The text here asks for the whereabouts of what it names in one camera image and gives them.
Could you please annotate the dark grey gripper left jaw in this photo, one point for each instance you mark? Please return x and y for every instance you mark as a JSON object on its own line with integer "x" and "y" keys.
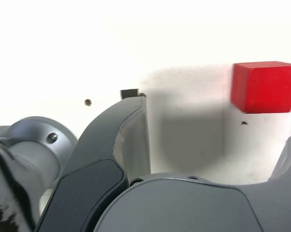
{"x": 92, "y": 145}

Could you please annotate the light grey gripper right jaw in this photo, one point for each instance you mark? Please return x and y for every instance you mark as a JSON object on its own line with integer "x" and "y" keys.
{"x": 184, "y": 207}

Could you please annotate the red cube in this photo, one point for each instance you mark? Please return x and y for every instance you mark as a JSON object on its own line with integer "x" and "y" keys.
{"x": 266, "y": 89}

